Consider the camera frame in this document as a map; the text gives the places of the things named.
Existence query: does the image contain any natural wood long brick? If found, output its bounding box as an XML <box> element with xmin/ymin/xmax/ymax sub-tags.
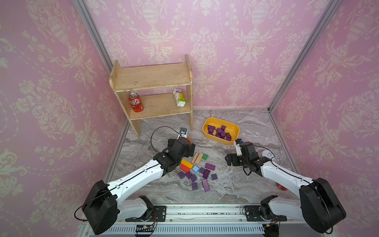
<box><xmin>191</xmin><ymin>153</ymin><xmax>198</xmax><ymax>164</ymax></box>
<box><xmin>194</xmin><ymin>153</ymin><xmax>203</xmax><ymax>164</ymax></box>

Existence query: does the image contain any light blue wooden brick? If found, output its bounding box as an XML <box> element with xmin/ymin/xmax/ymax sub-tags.
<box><xmin>192</xmin><ymin>166</ymin><xmax>199</xmax><ymax>173</ymax></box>

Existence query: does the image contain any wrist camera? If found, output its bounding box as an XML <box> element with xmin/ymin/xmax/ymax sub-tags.
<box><xmin>234</xmin><ymin>138</ymin><xmax>242</xmax><ymax>156</ymax></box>
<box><xmin>179</xmin><ymin>127</ymin><xmax>188</xmax><ymax>138</ymax></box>

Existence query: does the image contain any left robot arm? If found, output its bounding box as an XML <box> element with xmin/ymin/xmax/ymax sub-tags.
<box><xmin>79</xmin><ymin>136</ymin><xmax>195</xmax><ymax>235</ymax></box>

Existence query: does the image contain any yellow wooden brick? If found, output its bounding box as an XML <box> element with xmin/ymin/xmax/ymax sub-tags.
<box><xmin>181</xmin><ymin>160</ymin><xmax>193</xmax><ymax>169</ymax></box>

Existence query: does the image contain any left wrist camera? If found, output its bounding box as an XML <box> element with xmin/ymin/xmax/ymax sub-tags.
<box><xmin>179</xmin><ymin>127</ymin><xmax>188</xmax><ymax>138</ymax></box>

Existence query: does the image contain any white green juice carton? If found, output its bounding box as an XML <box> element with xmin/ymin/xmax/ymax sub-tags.
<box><xmin>173</xmin><ymin>89</ymin><xmax>186</xmax><ymax>107</ymax></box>

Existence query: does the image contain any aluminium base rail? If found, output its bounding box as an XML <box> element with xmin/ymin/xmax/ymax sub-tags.
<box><xmin>79</xmin><ymin>202</ymin><xmax>335</xmax><ymax>237</ymax></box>

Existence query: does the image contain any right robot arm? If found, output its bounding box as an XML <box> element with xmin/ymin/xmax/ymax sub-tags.
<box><xmin>225</xmin><ymin>139</ymin><xmax>346</xmax><ymax>236</ymax></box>

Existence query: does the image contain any red flat wooden brick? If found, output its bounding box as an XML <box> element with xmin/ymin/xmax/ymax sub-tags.
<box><xmin>180</xmin><ymin>164</ymin><xmax>191</xmax><ymax>173</ymax></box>

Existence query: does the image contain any yellow plastic storage bin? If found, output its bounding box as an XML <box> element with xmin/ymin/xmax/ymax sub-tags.
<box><xmin>202</xmin><ymin>117</ymin><xmax>240</xmax><ymax>145</ymax></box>

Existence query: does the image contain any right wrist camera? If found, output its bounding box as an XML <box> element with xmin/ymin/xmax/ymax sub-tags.
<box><xmin>234</xmin><ymin>138</ymin><xmax>242</xmax><ymax>156</ymax></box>

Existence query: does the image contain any red cola can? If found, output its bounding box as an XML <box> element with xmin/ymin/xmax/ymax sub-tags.
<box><xmin>128</xmin><ymin>91</ymin><xmax>144</xmax><ymax>113</ymax></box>

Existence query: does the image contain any purple long front brick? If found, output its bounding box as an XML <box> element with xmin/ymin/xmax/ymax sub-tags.
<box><xmin>202</xmin><ymin>179</ymin><xmax>210</xmax><ymax>192</ymax></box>

